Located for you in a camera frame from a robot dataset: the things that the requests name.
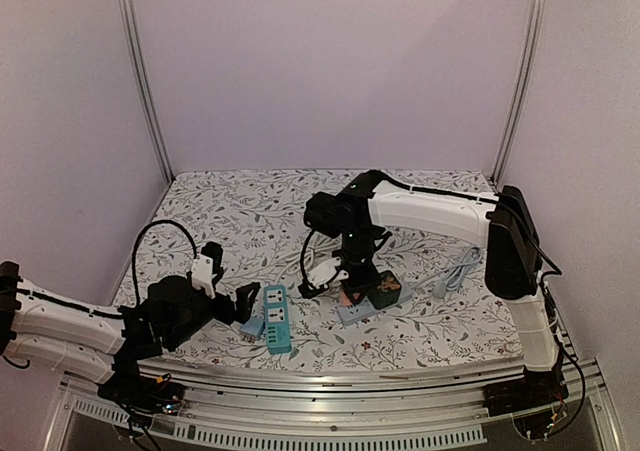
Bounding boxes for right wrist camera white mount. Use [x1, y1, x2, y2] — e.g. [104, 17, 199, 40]
[298, 257, 349, 299]

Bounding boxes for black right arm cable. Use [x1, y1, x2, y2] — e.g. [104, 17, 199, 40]
[298, 228, 321, 297]

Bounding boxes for small blue cube adapter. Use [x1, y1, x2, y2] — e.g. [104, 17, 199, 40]
[239, 317, 265, 342]

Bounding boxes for aluminium frame post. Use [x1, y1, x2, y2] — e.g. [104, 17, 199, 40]
[118, 0, 175, 185]
[490, 0, 546, 187]

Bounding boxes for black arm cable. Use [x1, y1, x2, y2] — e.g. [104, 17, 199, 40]
[298, 228, 321, 297]
[130, 219, 200, 302]

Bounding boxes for pink cube adapter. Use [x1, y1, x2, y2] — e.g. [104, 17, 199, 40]
[339, 289, 352, 307]

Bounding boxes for right aluminium frame post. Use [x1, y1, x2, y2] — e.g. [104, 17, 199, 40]
[490, 0, 546, 187]

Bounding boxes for aluminium front rail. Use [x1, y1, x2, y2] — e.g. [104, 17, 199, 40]
[42, 355, 621, 451]

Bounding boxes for light blue power strip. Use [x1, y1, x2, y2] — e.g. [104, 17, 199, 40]
[336, 288, 413, 326]

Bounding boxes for light blue coiled cable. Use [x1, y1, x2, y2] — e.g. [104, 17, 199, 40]
[432, 247, 482, 300]

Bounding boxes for dark green cube socket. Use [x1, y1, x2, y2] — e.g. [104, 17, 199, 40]
[367, 270, 402, 310]

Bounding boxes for left aluminium frame post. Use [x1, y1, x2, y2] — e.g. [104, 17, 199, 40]
[118, 0, 175, 185]

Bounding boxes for white coiled cable with plug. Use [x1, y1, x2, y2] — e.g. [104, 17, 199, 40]
[279, 235, 346, 277]

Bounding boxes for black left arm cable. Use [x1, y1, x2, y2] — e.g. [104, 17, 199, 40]
[130, 219, 200, 302]

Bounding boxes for teal power strip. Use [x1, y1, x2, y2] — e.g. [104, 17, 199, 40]
[263, 285, 292, 355]

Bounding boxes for floral tablecloth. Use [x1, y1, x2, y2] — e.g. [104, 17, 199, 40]
[114, 169, 524, 375]

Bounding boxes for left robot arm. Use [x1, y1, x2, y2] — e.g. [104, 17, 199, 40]
[1, 261, 260, 405]

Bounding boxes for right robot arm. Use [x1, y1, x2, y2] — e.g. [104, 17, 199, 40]
[298, 170, 564, 407]

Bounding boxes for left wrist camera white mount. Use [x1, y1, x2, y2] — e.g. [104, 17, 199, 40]
[190, 241, 224, 298]

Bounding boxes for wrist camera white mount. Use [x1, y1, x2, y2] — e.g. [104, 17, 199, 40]
[190, 241, 224, 298]
[298, 257, 349, 299]

